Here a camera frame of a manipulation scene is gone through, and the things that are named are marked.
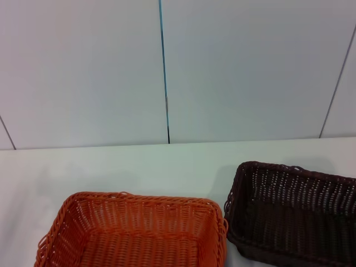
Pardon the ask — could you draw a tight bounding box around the orange woven plastic basket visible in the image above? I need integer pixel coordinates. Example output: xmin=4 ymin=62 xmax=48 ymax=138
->
xmin=33 ymin=191 xmax=229 ymax=267

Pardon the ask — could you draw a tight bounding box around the dark brown woven basket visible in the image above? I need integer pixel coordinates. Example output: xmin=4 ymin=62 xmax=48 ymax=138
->
xmin=224 ymin=160 xmax=356 ymax=267

